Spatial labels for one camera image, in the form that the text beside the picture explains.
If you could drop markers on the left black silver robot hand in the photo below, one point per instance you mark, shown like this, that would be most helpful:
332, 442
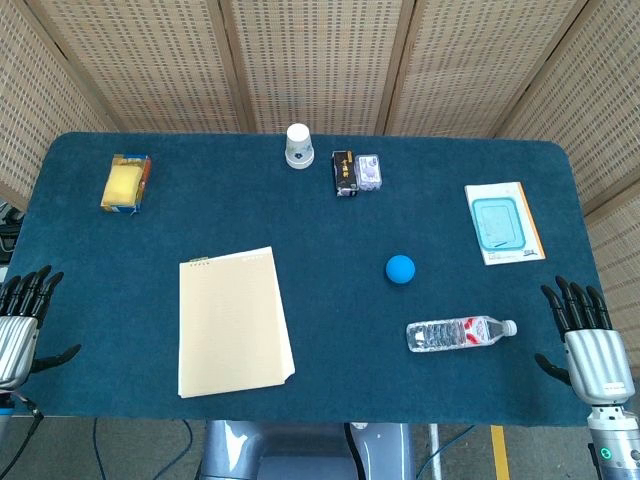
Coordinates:
17, 340

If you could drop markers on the blue ball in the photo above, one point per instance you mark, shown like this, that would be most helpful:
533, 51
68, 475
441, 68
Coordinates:
400, 270

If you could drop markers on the beige paper notepad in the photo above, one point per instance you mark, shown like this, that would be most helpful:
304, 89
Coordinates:
232, 325

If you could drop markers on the grey robot torso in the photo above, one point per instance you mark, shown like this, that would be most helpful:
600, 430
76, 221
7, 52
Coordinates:
280, 450

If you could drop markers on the teal plastic lid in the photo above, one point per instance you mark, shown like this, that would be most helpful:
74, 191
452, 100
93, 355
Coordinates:
500, 222

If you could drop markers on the clear purple plastic box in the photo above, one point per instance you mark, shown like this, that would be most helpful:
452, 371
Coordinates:
369, 172

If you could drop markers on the clear plastic water bottle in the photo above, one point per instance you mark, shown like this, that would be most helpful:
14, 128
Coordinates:
450, 334

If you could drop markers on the white book orange spine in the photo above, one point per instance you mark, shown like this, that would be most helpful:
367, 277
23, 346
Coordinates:
532, 220

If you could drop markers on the white floral paper cup stack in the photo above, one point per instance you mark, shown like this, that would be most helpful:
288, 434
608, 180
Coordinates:
299, 147

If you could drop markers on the woven wooden folding screen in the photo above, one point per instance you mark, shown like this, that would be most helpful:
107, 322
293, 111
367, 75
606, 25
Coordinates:
320, 60

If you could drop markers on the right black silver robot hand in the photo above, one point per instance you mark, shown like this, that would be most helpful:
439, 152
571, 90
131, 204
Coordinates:
595, 357

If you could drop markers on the orange blue carton box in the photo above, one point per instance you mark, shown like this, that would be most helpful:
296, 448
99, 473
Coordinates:
145, 172

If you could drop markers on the black carton box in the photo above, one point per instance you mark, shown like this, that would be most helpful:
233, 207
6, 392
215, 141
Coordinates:
344, 175

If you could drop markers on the yellow sponge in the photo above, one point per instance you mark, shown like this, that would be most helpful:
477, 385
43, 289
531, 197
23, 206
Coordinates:
121, 186

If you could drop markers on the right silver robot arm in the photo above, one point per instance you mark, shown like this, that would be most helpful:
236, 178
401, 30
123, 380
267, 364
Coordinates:
615, 445

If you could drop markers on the dark blue table cloth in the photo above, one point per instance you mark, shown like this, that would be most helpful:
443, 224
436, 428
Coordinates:
320, 225

